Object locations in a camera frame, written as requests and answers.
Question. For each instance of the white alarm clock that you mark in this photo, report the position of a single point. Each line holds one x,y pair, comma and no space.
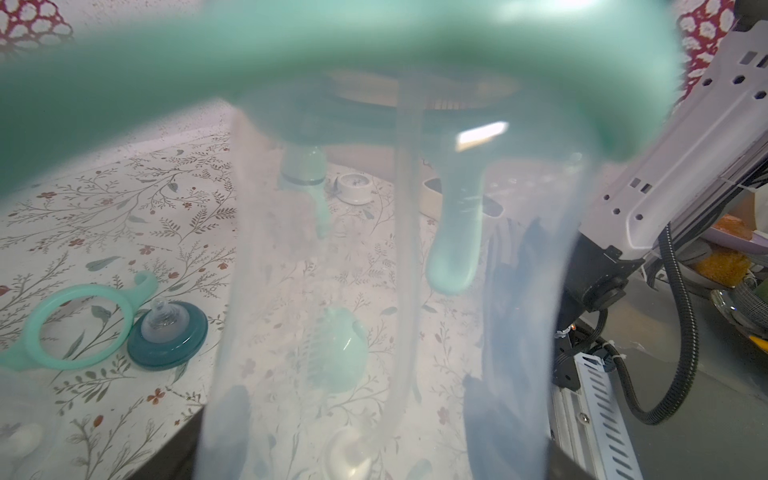
354,189

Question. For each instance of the metal base rail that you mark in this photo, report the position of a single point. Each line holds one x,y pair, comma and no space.
587,424

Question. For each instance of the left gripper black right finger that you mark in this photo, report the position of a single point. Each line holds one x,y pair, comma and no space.
561,467

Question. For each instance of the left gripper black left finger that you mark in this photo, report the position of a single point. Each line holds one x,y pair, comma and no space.
175,460

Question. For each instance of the clear baby bottle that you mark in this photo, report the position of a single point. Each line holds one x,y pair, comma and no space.
459,311
29,426

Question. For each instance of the white sterilizer box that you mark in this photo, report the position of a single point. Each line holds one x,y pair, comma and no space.
432,200

